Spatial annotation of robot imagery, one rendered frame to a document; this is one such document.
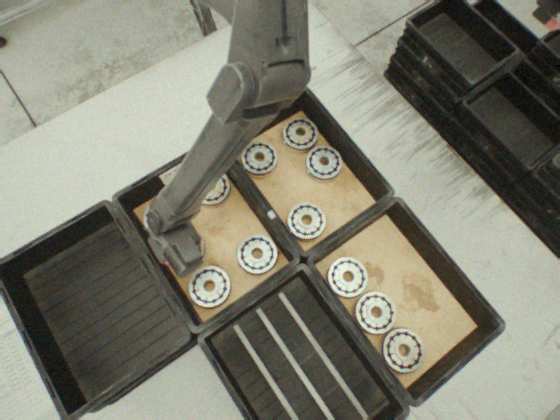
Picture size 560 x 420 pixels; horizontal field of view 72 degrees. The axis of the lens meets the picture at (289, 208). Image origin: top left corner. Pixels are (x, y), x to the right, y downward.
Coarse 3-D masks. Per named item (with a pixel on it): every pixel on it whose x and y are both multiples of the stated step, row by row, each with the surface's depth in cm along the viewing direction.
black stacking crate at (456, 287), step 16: (400, 208) 98; (368, 224) 101; (400, 224) 103; (416, 240) 100; (320, 256) 92; (432, 256) 98; (448, 272) 95; (448, 288) 100; (464, 288) 93; (464, 304) 97; (480, 304) 91; (480, 320) 95; (480, 336) 90; (448, 352) 95; (464, 352) 88; (432, 368) 93; (448, 368) 86; (416, 384) 90
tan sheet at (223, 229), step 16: (144, 208) 103; (224, 208) 104; (240, 208) 105; (208, 224) 103; (224, 224) 103; (240, 224) 103; (256, 224) 103; (208, 240) 101; (224, 240) 101; (240, 240) 102; (272, 240) 102; (208, 256) 100; (224, 256) 100; (256, 256) 100; (192, 272) 98; (240, 272) 99; (272, 272) 99; (208, 288) 97; (240, 288) 98; (224, 304) 96
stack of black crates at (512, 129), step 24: (504, 72) 168; (480, 96) 175; (504, 96) 176; (528, 96) 167; (456, 120) 171; (480, 120) 159; (504, 120) 172; (528, 120) 173; (552, 120) 164; (456, 144) 180; (480, 144) 167; (504, 144) 156; (528, 144) 169; (552, 144) 170; (480, 168) 176; (504, 168) 164; (528, 168) 153
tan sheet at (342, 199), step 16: (272, 128) 113; (272, 144) 111; (320, 144) 112; (240, 160) 109; (288, 160) 110; (304, 160) 110; (272, 176) 108; (288, 176) 108; (304, 176) 109; (352, 176) 110; (272, 192) 107; (288, 192) 107; (304, 192) 107; (320, 192) 107; (336, 192) 108; (352, 192) 108; (368, 192) 108; (288, 208) 105; (320, 208) 106; (336, 208) 106; (352, 208) 106; (336, 224) 105; (320, 240) 103
